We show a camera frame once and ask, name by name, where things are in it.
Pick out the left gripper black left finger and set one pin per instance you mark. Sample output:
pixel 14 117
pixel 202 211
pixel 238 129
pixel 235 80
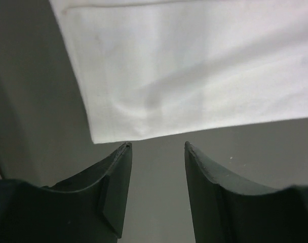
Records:
pixel 87 207

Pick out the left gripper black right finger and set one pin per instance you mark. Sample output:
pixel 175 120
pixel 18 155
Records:
pixel 226 207

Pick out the white t shirt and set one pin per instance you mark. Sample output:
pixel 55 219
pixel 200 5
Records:
pixel 148 69

